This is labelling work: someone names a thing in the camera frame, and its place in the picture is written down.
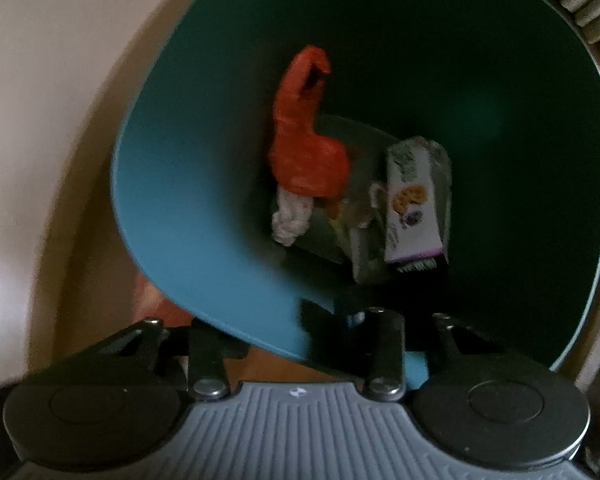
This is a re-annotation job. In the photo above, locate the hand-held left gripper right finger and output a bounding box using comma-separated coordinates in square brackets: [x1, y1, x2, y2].
[300, 299, 487, 402]

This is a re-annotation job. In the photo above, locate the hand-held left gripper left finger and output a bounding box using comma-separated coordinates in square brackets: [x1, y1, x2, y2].
[99, 316, 232, 402]

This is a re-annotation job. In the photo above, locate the dark green trash bin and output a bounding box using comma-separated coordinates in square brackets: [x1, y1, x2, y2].
[109, 0, 600, 392]

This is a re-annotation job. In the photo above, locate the clear plastic packaging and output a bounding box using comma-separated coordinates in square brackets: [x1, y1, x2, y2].
[300, 114, 397, 287]

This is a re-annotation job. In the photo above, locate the printed drink carton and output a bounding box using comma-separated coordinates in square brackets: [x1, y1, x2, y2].
[382, 135, 454, 276]

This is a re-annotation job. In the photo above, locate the white tissue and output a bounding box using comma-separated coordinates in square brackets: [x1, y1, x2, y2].
[271, 185, 315, 248]

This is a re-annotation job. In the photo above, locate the red plastic bag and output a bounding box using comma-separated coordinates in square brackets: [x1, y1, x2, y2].
[267, 45, 352, 201]

